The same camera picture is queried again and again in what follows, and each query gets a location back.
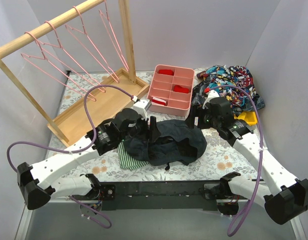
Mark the yellow plastic tray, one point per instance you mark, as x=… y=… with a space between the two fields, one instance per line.
x=248 y=116

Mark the red sock middle compartment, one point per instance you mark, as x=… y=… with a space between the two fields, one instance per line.
x=179 y=88

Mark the green white striped shorts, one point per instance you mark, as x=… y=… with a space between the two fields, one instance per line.
x=127 y=162

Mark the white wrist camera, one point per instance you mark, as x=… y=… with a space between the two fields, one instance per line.
x=141 y=106
x=211 y=94

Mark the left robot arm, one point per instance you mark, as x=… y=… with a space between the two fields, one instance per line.
x=42 y=181

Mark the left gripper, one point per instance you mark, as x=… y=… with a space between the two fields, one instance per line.
x=147 y=127

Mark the pink divided organizer box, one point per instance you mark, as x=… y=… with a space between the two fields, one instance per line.
x=178 y=104

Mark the dark navy shorts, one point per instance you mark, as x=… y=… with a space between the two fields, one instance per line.
x=177 y=143

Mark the colourful comic print shorts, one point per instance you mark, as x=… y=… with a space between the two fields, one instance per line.
x=235 y=84

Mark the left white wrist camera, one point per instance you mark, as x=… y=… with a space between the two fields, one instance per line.
x=141 y=106

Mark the aluminium frame rail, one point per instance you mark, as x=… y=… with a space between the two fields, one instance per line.
x=85 y=208

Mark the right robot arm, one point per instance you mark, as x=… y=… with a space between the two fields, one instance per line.
x=266 y=165

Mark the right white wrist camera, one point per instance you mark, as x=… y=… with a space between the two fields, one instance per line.
x=211 y=94

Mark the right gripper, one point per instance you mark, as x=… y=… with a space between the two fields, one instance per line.
x=195 y=118

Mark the red sock top compartment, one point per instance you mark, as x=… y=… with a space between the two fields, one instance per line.
x=168 y=72

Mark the red sock compartment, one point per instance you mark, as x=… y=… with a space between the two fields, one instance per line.
x=168 y=72
x=179 y=88

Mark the red white striped sock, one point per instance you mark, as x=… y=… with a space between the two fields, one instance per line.
x=159 y=101

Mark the wooden clothes rack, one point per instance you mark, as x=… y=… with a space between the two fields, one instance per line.
x=70 y=125

